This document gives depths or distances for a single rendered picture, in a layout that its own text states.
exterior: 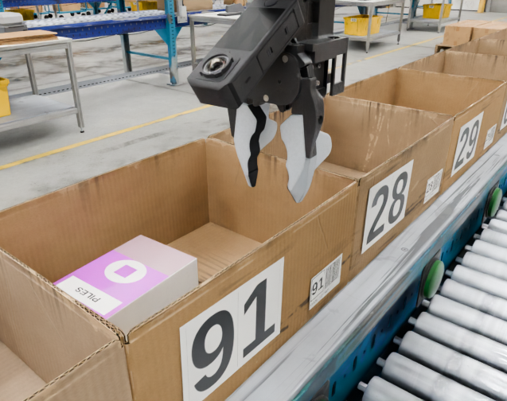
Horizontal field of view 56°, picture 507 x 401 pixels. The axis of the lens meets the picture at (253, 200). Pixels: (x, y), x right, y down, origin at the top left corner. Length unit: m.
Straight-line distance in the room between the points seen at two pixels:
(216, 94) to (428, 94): 1.11
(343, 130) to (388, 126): 0.11
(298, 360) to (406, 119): 0.61
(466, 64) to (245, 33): 1.45
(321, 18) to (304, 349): 0.38
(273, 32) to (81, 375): 0.30
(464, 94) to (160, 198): 0.91
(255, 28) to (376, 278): 0.46
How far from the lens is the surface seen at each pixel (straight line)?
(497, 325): 0.96
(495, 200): 1.22
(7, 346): 0.68
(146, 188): 0.75
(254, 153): 0.48
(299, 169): 0.45
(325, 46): 0.45
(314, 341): 0.63
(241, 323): 0.52
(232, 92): 0.37
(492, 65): 1.79
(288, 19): 0.41
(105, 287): 0.62
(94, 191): 0.70
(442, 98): 1.43
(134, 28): 5.70
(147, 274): 0.63
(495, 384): 0.85
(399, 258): 0.80
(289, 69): 0.42
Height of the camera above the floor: 1.31
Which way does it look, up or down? 26 degrees down
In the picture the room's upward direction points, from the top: straight up
